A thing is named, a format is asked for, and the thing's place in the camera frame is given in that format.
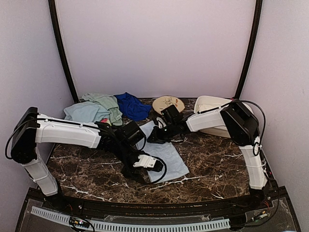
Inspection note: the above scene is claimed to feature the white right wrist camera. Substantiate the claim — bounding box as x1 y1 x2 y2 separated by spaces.
154 117 166 129

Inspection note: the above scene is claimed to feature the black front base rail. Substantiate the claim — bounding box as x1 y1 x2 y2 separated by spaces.
28 187 288 219

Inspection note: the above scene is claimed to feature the white plastic basin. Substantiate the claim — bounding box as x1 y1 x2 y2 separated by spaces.
194 95 254 139

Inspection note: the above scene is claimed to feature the right black frame post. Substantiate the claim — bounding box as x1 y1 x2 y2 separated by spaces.
234 0 263 99

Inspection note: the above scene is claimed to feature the beige floral plate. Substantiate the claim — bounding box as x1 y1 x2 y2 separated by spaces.
152 96 185 115

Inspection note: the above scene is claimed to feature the yellow patterned towel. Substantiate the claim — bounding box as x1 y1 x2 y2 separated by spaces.
100 118 112 126

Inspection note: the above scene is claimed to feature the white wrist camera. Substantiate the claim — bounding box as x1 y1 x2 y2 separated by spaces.
154 117 166 129
133 155 157 168

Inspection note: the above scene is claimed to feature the pale green towel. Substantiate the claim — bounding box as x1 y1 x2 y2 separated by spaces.
82 93 123 126

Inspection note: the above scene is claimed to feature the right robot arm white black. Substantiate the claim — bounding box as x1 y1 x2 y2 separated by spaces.
147 99 267 190

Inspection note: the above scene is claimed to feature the black frame post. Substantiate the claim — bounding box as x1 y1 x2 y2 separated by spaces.
234 0 263 99
48 0 79 103

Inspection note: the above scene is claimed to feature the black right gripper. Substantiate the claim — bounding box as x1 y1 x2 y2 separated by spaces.
148 122 177 144

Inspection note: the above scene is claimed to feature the royal blue towel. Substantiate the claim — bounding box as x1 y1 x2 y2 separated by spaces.
115 92 152 121

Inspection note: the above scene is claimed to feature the light blue towel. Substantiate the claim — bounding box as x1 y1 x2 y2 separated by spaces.
137 121 189 183

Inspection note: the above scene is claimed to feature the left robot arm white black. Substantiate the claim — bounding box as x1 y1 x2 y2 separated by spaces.
5 107 156 211

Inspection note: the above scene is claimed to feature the white slotted cable duct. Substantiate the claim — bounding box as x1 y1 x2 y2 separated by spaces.
30 206 230 232

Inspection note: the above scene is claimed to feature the blue grey towel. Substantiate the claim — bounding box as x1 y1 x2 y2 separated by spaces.
64 101 111 122

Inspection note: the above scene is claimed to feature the left black frame post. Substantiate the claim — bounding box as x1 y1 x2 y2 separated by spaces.
48 0 79 103

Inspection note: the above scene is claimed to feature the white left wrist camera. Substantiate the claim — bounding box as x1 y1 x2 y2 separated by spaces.
133 155 157 168

